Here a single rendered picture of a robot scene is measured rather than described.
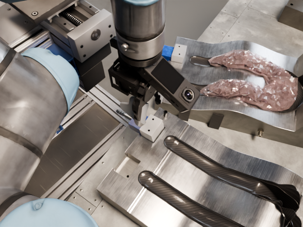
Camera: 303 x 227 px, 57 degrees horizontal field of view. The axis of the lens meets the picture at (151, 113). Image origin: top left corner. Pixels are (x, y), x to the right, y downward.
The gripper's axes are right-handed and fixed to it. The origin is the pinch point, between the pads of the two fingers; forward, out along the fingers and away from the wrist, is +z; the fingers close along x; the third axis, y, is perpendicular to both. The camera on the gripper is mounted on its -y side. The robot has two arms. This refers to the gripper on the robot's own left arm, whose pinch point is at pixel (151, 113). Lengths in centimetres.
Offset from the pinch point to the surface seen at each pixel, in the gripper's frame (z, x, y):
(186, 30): 98, -124, 51
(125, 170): 11.7, 11.2, 0.1
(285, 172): 4.5, -6.2, -30.5
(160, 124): 5.9, -1.4, -1.7
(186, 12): 98, -141, 61
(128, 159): 11.7, 8.3, 1.2
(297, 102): 11.3, -30.9, -27.7
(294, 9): 11, -67, -14
